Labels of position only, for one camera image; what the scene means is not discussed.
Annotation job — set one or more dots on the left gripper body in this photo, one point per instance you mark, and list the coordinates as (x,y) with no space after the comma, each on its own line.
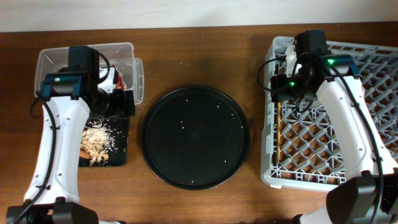
(112,104)

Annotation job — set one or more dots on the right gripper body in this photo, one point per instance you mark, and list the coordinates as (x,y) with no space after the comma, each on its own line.
(288,88)

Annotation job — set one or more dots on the red snack wrapper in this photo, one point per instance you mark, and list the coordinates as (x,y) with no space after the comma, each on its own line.
(118,79)

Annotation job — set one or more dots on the nut shell scraps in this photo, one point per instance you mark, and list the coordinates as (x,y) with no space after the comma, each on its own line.
(99,141)

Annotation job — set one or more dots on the orange carrot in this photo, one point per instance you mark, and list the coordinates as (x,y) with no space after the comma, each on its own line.
(84,154)

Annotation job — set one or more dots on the wooden chopstick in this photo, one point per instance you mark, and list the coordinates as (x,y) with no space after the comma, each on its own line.
(278,131)

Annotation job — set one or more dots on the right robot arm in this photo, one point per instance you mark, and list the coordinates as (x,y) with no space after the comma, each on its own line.
(369,194)

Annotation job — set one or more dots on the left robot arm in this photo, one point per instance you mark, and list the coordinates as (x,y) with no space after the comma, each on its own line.
(52,196)

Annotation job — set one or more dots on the grey dishwasher rack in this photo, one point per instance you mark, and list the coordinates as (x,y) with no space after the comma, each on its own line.
(310,155)

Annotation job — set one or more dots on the black rectangular tray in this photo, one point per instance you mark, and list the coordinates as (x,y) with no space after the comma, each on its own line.
(122,126)

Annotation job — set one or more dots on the clear plastic bin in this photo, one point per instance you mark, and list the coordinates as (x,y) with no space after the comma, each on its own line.
(120,54)

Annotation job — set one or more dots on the round black serving tray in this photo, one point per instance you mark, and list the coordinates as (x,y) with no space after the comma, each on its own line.
(195,137)

